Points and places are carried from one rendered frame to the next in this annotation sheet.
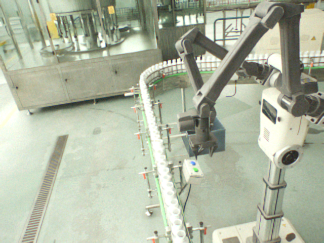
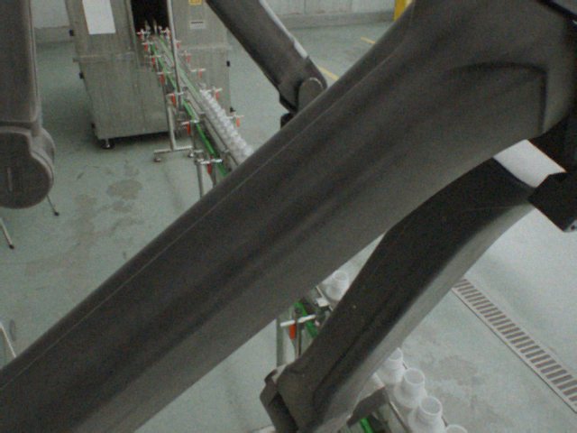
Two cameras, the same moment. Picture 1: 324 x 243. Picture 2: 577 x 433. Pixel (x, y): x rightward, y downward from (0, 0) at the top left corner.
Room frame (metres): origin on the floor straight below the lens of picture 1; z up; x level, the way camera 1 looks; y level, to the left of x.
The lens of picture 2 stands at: (1.51, -0.35, 1.83)
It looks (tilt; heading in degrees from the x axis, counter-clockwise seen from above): 32 degrees down; 165
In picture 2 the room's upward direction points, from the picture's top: straight up
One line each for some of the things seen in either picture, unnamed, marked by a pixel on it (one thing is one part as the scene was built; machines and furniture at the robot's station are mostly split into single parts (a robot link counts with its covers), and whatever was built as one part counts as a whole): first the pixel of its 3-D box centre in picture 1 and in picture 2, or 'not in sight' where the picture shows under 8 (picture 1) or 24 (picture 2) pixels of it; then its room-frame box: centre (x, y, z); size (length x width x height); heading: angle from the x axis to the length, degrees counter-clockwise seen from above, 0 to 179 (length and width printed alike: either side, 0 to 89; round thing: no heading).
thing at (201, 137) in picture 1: (202, 134); not in sight; (0.88, -0.16, 1.51); 0.10 x 0.07 x 0.07; 95
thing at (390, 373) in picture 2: (170, 196); (387, 382); (0.98, 0.00, 1.08); 0.06 x 0.06 x 0.17
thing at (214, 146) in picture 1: (207, 148); not in sight; (0.88, -0.18, 1.44); 0.07 x 0.07 x 0.09; 5
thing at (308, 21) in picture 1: (285, 44); not in sight; (5.16, -2.69, 0.59); 1.10 x 0.62 x 1.18; 77
